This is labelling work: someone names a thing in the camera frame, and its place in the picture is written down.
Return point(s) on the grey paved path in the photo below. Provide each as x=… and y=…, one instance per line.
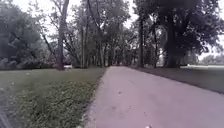
x=140, y=100

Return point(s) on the dense green bushes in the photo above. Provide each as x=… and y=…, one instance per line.
x=20, y=40

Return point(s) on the row of trees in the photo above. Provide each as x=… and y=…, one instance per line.
x=100, y=36

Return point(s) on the green grass lawn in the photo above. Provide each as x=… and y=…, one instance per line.
x=43, y=96
x=196, y=77

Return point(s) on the tall bare tree trunk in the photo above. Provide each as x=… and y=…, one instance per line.
x=61, y=40

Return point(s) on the large dark tree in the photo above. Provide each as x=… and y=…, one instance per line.
x=171, y=36

